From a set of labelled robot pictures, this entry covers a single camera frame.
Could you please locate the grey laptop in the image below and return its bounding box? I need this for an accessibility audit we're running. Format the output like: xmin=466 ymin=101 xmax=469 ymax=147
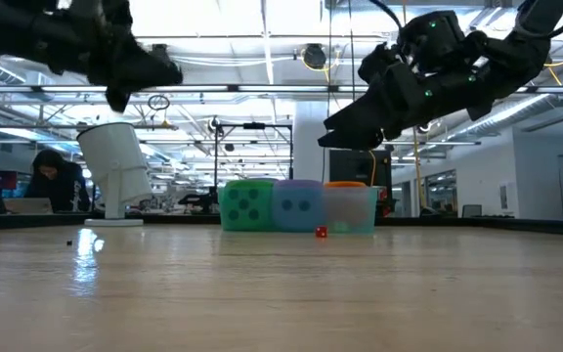
xmin=2 ymin=197 xmax=55 ymax=215

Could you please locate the black background monitor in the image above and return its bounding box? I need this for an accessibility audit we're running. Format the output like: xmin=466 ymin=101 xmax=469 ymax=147
xmin=328 ymin=149 xmax=393 ymax=216

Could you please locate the orange foam die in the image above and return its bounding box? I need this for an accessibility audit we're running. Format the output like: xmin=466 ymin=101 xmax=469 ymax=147
xmin=324 ymin=180 xmax=371 ymax=231

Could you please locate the green foam die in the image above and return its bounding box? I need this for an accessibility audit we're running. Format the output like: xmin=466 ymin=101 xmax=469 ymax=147
xmin=220 ymin=179 xmax=276 ymax=232

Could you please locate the black aluminium table frame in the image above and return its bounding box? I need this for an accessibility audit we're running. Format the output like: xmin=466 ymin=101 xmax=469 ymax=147
xmin=0 ymin=210 xmax=563 ymax=238

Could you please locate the black round ceiling fixture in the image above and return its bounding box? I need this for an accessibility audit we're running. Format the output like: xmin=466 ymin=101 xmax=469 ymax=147
xmin=303 ymin=42 xmax=327 ymax=69

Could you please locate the person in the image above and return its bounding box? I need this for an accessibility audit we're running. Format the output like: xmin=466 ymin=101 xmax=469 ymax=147
xmin=23 ymin=149 xmax=92 ymax=214

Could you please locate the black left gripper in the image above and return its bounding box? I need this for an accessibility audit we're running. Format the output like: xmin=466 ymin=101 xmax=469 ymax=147
xmin=26 ymin=0 xmax=184 ymax=113

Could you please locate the white cylindrical camera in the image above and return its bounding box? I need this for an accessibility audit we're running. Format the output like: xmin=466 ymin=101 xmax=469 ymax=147
xmin=75 ymin=120 xmax=154 ymax=228

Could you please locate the purple foam die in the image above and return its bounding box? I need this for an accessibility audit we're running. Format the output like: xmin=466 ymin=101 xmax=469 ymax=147
xmin=272 ymin=179 xmax=325 ymax=234

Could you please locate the black background frame rig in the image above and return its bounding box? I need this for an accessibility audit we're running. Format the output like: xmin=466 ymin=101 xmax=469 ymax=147
xmin=211 ymin=120 xmax=294 ymax=197

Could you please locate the black background robot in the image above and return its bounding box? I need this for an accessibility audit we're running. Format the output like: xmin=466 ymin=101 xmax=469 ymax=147
xmin=178 ymin=188 xmax=222 ymax=214

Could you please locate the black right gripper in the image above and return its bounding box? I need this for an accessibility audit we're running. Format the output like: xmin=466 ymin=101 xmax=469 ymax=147
xmin=318 ymin=43 xmax=478 ymax=151

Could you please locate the hanging black ring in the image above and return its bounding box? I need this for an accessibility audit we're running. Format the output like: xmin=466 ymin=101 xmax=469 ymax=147
xmin=147 ymin=93 xmax=172 ymax=111

